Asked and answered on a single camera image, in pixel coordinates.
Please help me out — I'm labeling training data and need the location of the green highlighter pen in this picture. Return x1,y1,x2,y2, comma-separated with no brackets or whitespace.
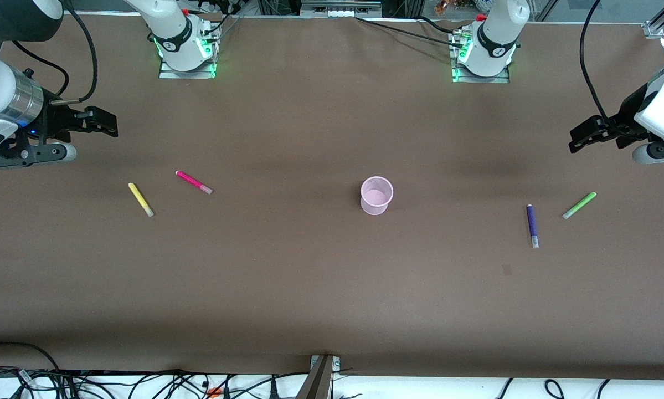
563,192,597,220

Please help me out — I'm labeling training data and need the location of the purple highlighter pen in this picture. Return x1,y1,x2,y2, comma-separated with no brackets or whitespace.
526,204,539,249

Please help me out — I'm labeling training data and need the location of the pink highlighter pen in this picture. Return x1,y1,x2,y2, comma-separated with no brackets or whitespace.
175,170,214,195

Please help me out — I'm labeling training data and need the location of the pink translucent cup holder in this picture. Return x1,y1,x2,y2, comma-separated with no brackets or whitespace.
360,176,394,216

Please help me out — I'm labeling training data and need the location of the yellow highlighter pen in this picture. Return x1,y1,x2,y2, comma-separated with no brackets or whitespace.
128,182,155,218

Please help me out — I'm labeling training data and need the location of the white power strip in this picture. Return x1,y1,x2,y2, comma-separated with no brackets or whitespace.
301,0,382,17

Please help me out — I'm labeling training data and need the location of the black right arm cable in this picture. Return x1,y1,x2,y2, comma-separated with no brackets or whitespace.
12,0,99,107

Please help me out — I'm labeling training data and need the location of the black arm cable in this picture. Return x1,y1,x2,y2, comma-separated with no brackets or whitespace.
580,0,612,120
12,0,99,107

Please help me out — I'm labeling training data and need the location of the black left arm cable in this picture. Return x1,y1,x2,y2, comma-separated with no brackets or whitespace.
580,0,612,120

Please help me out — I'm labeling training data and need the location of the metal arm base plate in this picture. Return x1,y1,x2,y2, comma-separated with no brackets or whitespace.
158,22,219,79
451,30,511,84

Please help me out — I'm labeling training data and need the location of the aluminium frame corner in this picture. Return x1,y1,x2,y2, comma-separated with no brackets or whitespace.
644,0,664,39

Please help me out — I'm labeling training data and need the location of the black cable across table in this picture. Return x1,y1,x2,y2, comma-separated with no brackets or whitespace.
356,17,465,46

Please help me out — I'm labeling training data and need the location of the thick black floor cable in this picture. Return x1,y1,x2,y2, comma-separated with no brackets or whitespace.
0,342,61,373

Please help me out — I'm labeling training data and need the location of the metal table bracket post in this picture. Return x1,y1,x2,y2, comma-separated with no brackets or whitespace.
297,355,342,399

